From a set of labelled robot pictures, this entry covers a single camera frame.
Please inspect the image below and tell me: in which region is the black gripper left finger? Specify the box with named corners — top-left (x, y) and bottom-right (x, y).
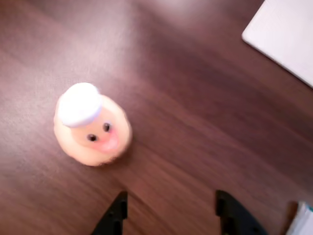
top-left (91, 190), bottom-right (129, 235)

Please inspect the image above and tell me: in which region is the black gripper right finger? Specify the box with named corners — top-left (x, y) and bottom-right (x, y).
top-left (215, 189), bottom-right (270, 235)

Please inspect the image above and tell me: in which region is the yellow duck toy white hat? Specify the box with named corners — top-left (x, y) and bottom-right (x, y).
top-left (53, 82), bottom-right (134, 167)

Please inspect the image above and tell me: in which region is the white paper green border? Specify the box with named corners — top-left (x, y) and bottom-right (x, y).
top-left (285, 201), bottom-right (313, 235)

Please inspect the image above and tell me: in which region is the plain white flat sheet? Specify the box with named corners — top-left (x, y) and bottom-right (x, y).
top-left (241, 0), bottom-right (313, 89)

